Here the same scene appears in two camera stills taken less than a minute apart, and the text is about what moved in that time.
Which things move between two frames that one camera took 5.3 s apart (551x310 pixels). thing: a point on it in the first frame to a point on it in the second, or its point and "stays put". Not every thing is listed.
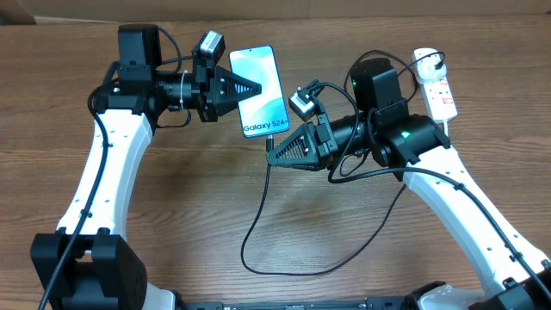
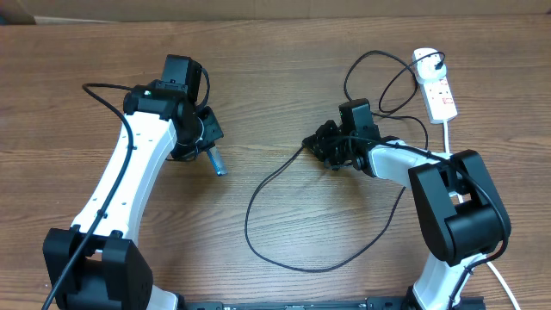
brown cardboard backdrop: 69,10 stays put
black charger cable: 269,157 to 406,68
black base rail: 308,305 stays put
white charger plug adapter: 425,71 stays put
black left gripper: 223,79 to 213,132
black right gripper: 319,141 to 317,145
